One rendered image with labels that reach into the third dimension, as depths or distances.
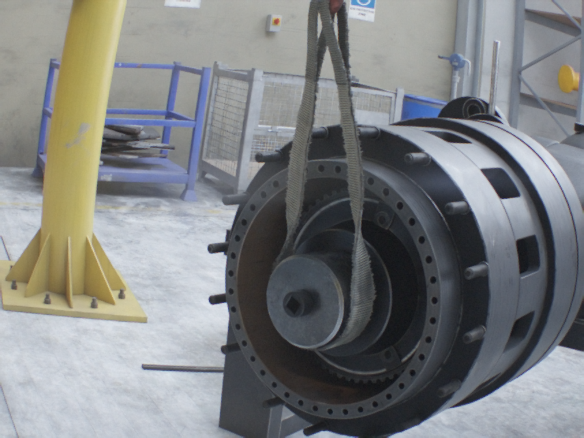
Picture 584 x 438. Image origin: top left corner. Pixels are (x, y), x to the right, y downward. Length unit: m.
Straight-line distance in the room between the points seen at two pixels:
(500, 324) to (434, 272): 0.17
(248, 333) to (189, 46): 6.11
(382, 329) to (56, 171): 2.63
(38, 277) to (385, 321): 2.67
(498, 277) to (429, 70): 7.30
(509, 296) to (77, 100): 2.68
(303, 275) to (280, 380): 0.22
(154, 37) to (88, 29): 3.69
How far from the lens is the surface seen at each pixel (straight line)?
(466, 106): 1.95
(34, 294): 3.91
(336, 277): 1.34
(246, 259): 1.54
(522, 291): 1.47
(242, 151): 6.57
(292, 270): 1.38
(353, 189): 1.34
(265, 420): 2.79
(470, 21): 8.75
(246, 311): 1.55
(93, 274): 3.95
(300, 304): 1.35
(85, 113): 3.81
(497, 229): 1.40
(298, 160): 1.39
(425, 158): 1.37
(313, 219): 1.53
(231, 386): 2.83
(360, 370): 1.52
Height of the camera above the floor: 1.23
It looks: 11 degrees down
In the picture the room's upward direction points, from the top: 8 degrees clockwise
